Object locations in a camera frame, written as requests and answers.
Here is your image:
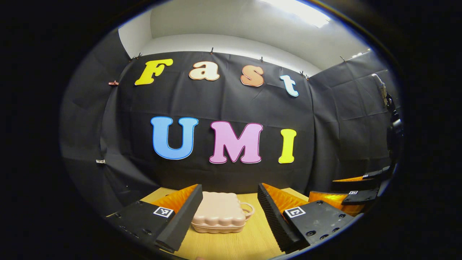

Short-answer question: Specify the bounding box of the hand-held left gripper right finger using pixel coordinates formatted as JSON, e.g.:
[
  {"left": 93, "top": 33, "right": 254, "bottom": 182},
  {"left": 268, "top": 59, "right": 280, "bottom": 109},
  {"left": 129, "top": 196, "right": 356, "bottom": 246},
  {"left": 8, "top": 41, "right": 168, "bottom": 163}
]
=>
[{"left": 257, "top": 183, "right": 356, "bottom": 254}]

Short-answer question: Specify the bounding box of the black backdrop cloth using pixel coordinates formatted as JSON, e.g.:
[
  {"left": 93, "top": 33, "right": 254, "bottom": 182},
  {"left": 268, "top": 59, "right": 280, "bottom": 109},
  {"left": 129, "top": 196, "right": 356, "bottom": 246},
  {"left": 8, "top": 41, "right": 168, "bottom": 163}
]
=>
[{"left": 60, "top": 29, "right": 401, "bottom": 217}]

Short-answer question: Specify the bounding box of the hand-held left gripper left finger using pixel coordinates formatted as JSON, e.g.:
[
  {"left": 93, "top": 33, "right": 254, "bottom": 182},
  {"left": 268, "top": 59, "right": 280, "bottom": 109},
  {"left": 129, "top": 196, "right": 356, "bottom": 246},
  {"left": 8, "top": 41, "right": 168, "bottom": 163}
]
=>
[{"left": 106, "top": 183, "right": 204, "bottom": 252}]

